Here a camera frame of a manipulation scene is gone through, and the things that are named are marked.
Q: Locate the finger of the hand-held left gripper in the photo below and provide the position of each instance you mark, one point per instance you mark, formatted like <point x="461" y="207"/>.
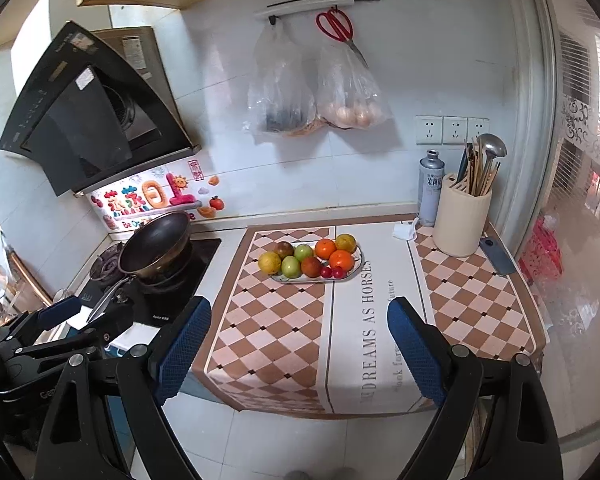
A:
<point x="60" y="310"/>
<point x="112" y="322"/>

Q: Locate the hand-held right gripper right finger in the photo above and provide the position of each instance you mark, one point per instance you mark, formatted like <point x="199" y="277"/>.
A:
<point x="410" y="345"/>

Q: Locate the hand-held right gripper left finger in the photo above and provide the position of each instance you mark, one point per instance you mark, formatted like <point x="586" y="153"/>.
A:
<point x="185" y="345"/>

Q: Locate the floral white plate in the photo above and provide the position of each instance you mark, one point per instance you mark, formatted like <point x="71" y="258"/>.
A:
<point x="357" y="260"/>

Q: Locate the red cherry tomato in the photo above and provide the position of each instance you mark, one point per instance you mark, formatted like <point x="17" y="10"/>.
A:
<point x="338" y="272"/>
<point x="326" y="272"/>

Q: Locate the large orange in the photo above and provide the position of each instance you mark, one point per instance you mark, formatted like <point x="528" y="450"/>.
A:
<point x="341" y="260"/>

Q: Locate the yellow lemon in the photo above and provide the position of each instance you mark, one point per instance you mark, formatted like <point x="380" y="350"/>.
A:
<point x="269" y="262"/>

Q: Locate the dark orange tangerine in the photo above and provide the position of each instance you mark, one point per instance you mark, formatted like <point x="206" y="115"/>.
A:
<point x="310" y="266"/>

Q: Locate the brown passion fruit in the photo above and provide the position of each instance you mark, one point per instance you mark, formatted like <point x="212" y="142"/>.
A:
<point x="283" y="249"/>

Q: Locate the stove burner grate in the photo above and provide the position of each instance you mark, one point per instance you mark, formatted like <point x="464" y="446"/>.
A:
<point x="105" y="265"/>

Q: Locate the black gas stove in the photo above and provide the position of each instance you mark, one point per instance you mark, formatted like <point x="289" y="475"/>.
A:
<point x="192" y="270"/>

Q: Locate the black wok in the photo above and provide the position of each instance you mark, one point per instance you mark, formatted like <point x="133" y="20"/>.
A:
<point x="155" y="245"/>

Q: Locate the checkered brown counter mat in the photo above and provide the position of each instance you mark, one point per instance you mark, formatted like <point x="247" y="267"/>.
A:
<point x="280" y="340"/>

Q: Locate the white tissue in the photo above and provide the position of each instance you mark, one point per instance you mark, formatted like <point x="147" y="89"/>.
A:
<point x="404" y="231"/>

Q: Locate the blue-grey smartphone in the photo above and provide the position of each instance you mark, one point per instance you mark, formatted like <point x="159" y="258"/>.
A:
<point x="497" y="256"/>

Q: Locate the orange with stem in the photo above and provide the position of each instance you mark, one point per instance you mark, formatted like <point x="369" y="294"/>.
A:
<point x="325" y="248"/>

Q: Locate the cream utensil holder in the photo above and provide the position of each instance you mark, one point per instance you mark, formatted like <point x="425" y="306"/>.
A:
<point x="460" y="225"/>

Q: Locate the green guava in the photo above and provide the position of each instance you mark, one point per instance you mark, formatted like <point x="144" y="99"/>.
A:
<point x="303" y="251"/>
<point x="291" y="266"/>

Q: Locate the grey spray can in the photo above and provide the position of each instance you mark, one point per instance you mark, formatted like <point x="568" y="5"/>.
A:
<point x="430" y="190"/>

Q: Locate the bundle of wooden chopsticks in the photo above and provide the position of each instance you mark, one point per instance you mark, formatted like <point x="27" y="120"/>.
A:
<point x="475" y="172"/>

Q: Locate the black range hood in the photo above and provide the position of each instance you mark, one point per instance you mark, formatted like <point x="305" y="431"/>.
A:
<point x="80" y="125"/>

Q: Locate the steel ladle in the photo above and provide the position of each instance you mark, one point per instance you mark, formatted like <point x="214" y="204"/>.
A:
<point x="492" y="146"/>

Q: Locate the clear plastic bag of eggs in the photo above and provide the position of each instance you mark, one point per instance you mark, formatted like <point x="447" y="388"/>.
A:
<point x="350" y="95"/>

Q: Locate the clear plastic bag dark contents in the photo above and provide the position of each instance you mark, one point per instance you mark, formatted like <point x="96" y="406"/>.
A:
<point x="280" y="95"/>

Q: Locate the red scissors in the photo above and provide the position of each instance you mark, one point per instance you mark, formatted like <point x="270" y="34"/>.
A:
<point x="336" y="27"/>

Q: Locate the colourful letter wall sticker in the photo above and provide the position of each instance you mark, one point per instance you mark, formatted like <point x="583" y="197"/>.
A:
<point x="150" y="200"/>

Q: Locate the persimmon wall sticker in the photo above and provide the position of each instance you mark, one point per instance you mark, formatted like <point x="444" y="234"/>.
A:
<point x="215" y="204"/>

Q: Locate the small orange wall sticker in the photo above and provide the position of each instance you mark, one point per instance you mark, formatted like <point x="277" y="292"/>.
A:
<point x="213" y="180"/>

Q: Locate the red seal wall sticker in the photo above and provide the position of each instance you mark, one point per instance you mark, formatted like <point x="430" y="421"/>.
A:
<point x="195" y="169"/>

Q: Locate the white wall socket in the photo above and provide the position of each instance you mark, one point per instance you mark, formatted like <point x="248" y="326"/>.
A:
<point x="478" y="128"/>
<point x="429" y="130"/>
<point x="454" y="130"/>

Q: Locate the white window frame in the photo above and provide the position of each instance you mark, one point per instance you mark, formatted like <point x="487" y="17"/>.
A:
<point x="525" y="110"/>

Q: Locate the white wall hook rail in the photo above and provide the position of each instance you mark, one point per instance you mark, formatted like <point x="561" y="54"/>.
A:
<point x="310" y="4"/>

